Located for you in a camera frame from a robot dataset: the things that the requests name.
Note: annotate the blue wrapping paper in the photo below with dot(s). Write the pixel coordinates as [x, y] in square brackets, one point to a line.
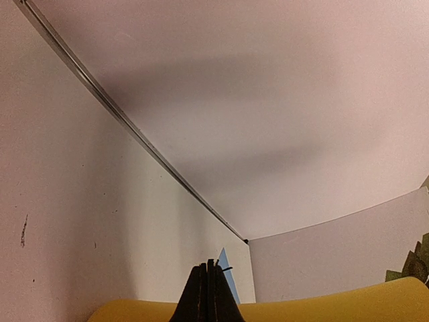
[223, 262]

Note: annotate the blue and pink flower bunch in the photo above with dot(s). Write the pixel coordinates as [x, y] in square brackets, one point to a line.
[416, 264]

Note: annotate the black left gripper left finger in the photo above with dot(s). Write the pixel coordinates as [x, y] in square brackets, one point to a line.
[192, 306]

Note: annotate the yellow vase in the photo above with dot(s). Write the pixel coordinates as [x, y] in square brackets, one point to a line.
[404, 299]

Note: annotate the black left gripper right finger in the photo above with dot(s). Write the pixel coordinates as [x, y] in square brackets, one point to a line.
[220, 304]

